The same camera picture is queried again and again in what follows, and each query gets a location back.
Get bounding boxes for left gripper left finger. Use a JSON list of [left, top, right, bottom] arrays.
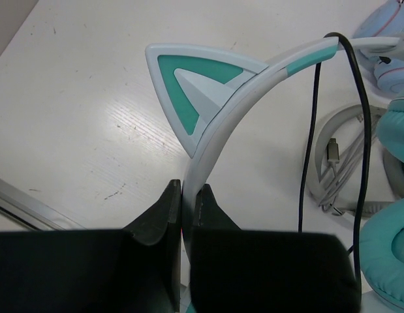
[[0, 179, 181, 312]]

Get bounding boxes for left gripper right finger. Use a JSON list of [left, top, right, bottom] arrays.
[[190, 185, 361, 312]]

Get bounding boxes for teal cat-ear headphones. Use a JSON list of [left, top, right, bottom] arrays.
[[144, 35, 404, 313]]

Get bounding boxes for black headphone cable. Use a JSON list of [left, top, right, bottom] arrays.
[[298, 31, 372, 313]]

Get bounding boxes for grey white headphones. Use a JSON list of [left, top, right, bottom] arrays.
[[306, 104, 404, 218]]

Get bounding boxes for pink blue cat-ear headphones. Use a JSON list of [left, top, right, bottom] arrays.
[[351, 1, 404, 99]]

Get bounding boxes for aluminium front rail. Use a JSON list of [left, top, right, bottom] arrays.
[[0, 179, 83, 231]]

